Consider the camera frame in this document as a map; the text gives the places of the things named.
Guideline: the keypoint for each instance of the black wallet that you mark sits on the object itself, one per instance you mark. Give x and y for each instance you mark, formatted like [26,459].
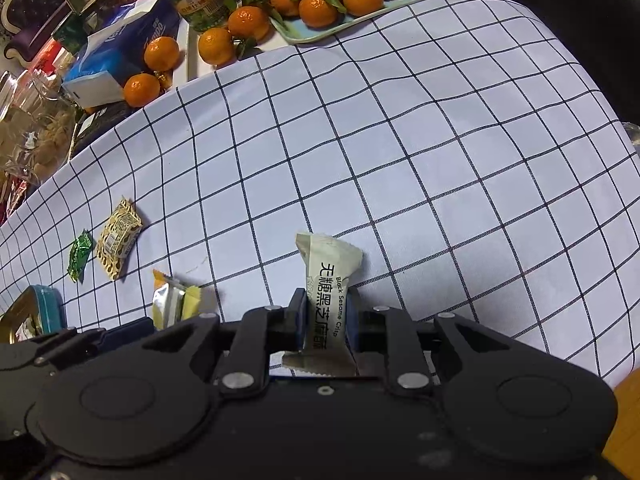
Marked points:
[100,122]

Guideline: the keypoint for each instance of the pile of walnuts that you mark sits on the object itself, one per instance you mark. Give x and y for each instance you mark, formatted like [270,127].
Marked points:
[50,140]

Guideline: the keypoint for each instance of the pile of assorted candies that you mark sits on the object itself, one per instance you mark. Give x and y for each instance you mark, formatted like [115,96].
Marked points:
[12,197]

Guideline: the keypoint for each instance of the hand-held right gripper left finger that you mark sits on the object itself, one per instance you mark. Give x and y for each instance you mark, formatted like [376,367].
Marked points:
[299,320]

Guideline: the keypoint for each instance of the cream snack packet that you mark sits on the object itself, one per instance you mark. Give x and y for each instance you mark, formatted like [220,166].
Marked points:
[327,280]

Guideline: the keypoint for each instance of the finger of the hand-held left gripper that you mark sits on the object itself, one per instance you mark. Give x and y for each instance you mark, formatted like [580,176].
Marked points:
[120,335]

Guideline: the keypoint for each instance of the blue white tissue pack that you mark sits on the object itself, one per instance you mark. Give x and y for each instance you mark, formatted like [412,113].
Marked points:
[117,45]

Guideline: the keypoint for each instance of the gold tin box teal rim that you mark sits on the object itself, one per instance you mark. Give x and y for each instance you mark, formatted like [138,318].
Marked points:
[47,310]

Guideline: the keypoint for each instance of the leafy orange tangerine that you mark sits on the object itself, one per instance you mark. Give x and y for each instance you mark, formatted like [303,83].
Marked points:
[216,46]
[248,23]

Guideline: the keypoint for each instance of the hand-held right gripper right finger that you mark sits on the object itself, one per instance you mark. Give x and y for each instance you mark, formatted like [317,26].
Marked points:
[353,330]

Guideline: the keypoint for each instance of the small orange tangerine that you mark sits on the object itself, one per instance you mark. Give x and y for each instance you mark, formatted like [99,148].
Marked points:
[141,90]
[161,53]

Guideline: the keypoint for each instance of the light green tray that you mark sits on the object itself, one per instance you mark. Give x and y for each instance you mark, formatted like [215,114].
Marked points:
[310,32]

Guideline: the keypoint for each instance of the green can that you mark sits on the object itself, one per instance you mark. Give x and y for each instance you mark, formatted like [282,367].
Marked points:
[70,35]

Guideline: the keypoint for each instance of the beige patterned snack packet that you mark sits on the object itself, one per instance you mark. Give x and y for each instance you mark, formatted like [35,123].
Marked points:
[117,242]

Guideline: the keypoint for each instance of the large glass jar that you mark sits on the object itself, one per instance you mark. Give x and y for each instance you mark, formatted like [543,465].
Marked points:
[30,125]

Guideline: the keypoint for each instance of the green foil candy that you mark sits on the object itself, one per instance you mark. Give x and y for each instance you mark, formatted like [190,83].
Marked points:
[80,256]

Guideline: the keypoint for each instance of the white framed purple chair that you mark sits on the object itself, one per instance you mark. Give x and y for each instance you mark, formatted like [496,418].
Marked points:
[30,10]

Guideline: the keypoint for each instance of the checked white tablecloth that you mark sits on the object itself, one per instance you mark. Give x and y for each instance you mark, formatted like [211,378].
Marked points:
[400,160]

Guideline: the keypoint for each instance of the yellow silver snack packet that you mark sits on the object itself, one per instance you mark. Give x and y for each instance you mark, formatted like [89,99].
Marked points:
[172,301]

